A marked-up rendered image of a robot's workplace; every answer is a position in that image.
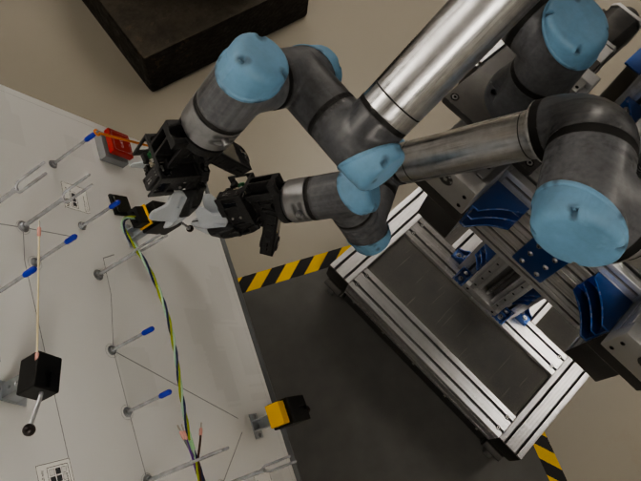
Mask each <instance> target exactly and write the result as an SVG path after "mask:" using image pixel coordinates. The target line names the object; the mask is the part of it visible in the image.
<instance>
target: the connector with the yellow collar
mask: <svg viewBox="0 0 641 481"><path fill-rule="evenodd" d="M127 214H128V216H135V217H134V218H135V220H131V219H130V221H131V223H132V225H133V228H142V227H144V226H145V225H147V224H148V223H150V222H149V220H148V217H147V215H146V213H145V210H144V208H143V206H135V207H134V208H132V209H131V210H129V211H128V212H127Z"/></svg>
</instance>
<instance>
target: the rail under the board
mask: <svg viewBox="0 0 641 481"><path fill-rule="evenodd" d="M220 241H221V244H222V247H223V251H224V254H225V257H226V260H227V262H228V265H229V268H230V272H231V275H232V278H233V281H234V284H235V287H236V291H237V293H238V298H239V301H240V304H241V308H242V311H243V314H244V317H245V320H246V323H247V325H248V329H249V332H250V335H251V338H252V341H253V344H254V348H255V351H256V353H257V356H258V361H259V365H260V368H261V371H262V374H263V377H264V380H265V383H266V386H267V389H268V392H269V395H270V398H271V401H272V403H274V402H276V401H277V400H276V396H275V393H274V390H273V388H272V385H271V382H270V379H269V376H268V372H267V369H266V366H265V363H264V361H263V358H262V355H261V352H260V348H259V345H258V340H257V337H256V334H255V331H254V328H253V325H252V322H251V319H250V316H249V313H248V310H247V307H246V304H245V301H244V298H243V295H242V292H241V289H240V286H239V283H238V277H237V274H236V271H235V268H234V266H233V263H232V260H231V256H230V253H229V250H228V247H227V244H226V241H225V239H220ZM280 431H281V434H282V437H283V440H284V444H285V447H286V449H287V452H288V455H291V457H290V462H292V461H295V460H296V459H295V456H294V453H293V451H292V448H291V444H290V441H289V438H288V435H287V432H286V429H281V430H280ZM292 468H293V471H294V474H295V476H296V479H297V481H302V480H301V477H300V472H299V468H298V465H297V463H295V464H292Z"/></svg>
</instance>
